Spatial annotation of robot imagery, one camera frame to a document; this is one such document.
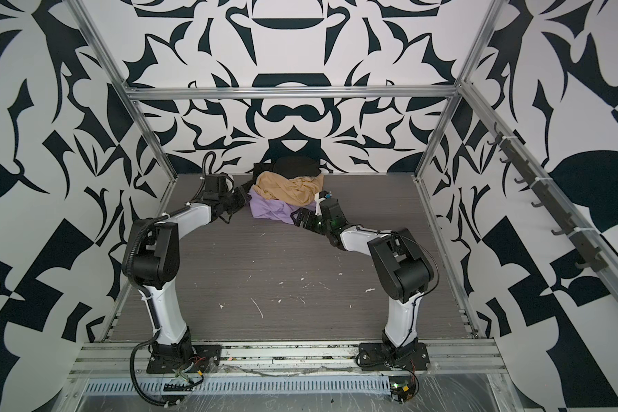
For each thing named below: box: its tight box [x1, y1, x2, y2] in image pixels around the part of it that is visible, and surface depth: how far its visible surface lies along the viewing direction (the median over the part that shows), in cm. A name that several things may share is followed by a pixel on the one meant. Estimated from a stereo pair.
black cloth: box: [252, 154, 322, 184], surface depth 116 cm
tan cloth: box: [251, 170, 325, 207], surface depth 110 cm
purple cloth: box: [247, 188, 317, 225], surface depth 106 cm
